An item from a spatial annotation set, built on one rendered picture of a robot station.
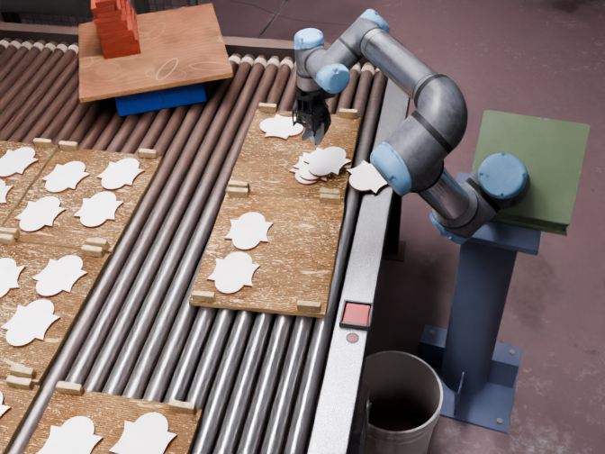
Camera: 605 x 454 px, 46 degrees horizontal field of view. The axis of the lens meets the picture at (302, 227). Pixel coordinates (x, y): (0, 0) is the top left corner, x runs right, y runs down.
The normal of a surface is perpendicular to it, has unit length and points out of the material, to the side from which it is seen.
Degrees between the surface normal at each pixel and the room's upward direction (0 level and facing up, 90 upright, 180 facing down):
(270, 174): 0
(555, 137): 45
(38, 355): 0
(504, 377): 90
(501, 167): 39
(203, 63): 0
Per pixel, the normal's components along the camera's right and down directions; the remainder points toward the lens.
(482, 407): -0.05, -0.71
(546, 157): -0.26, -0.03
